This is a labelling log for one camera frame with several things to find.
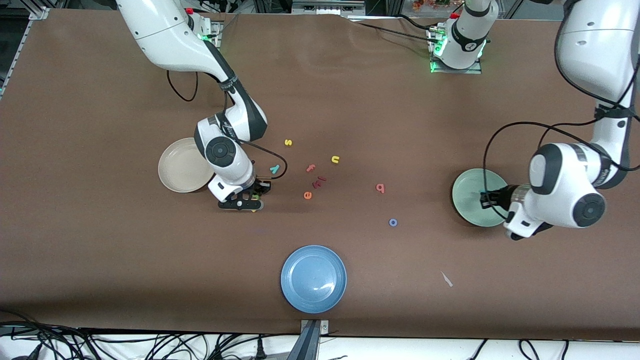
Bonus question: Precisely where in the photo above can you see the pale green round plate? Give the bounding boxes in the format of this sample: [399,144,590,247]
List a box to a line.
[451,168,511,228]

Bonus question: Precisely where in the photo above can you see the beige round plate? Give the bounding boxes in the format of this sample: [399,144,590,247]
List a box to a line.
[158,137,217,194]

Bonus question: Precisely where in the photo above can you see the blue round plate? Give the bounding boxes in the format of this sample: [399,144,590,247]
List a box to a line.
[280,244,348,315]

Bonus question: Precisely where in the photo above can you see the brown table cover sheet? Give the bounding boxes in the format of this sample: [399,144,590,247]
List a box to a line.
[0,9,640,342]

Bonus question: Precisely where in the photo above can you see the silver metal box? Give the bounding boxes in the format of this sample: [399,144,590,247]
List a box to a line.
[291,0,367,16]

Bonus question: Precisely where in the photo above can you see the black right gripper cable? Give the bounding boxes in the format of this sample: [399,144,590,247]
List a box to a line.
[222,90,289,180]

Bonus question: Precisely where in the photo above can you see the black looping right arm cable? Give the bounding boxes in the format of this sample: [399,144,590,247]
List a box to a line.
[166,69,200,103]

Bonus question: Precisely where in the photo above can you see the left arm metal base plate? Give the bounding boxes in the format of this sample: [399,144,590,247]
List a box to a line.
[429,25,483,75]

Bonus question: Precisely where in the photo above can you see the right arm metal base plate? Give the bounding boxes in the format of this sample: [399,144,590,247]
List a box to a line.
[200,19,222,49]

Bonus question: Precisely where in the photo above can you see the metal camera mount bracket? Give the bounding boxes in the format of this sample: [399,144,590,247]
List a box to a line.
[300,319,330,360]

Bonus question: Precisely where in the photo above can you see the black power cable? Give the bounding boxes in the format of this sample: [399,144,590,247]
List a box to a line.
[356,14,443,45]

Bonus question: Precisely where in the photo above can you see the tangled black floor cables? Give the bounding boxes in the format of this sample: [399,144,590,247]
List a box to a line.
[0,310,301,360]

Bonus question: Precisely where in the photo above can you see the aluminium frame rail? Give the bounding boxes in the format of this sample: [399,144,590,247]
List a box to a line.
[0,6,51,96]

